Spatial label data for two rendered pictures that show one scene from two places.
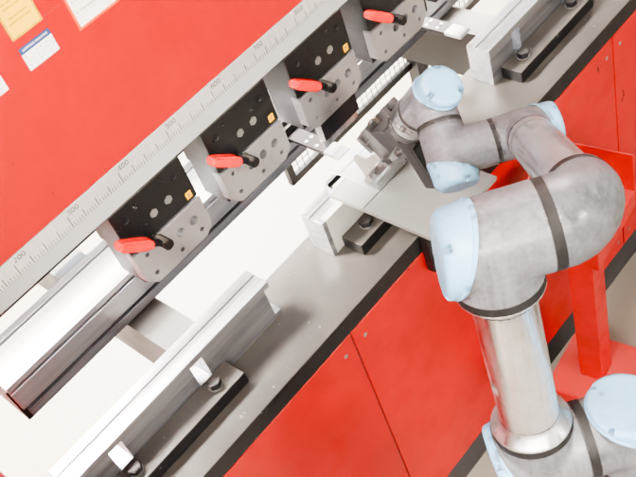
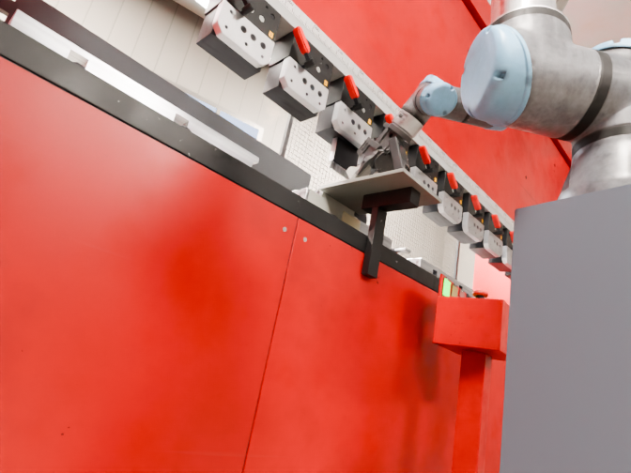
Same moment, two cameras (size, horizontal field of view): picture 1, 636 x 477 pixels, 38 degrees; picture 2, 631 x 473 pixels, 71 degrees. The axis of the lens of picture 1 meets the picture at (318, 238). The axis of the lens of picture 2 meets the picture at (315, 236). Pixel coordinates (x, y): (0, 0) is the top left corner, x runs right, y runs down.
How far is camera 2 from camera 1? 1.70 m
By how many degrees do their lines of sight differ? 63
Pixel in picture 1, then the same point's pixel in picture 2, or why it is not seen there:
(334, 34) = (368, 108)
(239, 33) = (337, 35)
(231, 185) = (289, 68)
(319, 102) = (347, 118)
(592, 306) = (475, 452)
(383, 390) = (283, 328)
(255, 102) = (324, 65)
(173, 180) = (270, 19)
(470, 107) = not seen: hidden behind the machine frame
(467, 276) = not seen: outside the picture
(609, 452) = (618, 56)
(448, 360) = (333, 406)
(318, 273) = not seen: hidden behind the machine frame
